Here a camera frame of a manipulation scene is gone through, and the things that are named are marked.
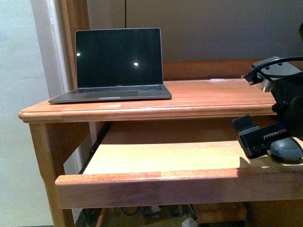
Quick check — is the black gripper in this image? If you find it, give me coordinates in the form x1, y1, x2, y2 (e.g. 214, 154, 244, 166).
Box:
232, 76, 303, 159

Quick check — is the dark grey computer mouse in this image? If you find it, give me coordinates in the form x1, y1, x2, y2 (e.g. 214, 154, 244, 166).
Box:
268, 137, 303, 164

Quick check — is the wooden pull-out keyboard tray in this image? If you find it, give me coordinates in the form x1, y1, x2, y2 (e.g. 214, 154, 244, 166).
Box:
54, 120, 303, 210

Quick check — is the wooden desk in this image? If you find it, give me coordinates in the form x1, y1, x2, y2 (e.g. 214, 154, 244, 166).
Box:
18, 59, 303, 227

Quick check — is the wooden wheeled computer stand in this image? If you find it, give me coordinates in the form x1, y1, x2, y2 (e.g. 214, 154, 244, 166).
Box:
193, 202, 247, 227

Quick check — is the white power adapter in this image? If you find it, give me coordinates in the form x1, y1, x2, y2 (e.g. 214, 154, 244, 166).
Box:
181, 217, 198, 227

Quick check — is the grey laptop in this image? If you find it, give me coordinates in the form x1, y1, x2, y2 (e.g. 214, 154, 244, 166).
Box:
49, 28, 172, 104

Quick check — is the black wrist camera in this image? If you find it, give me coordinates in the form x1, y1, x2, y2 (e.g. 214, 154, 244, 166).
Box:
241, 56, 303, 92

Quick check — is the black camera cable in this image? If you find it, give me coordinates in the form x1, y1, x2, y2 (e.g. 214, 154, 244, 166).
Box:
252, 56, 303, 80

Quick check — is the black floor cable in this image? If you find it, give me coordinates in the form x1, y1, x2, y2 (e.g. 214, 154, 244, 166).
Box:
120, 207, 140, 216

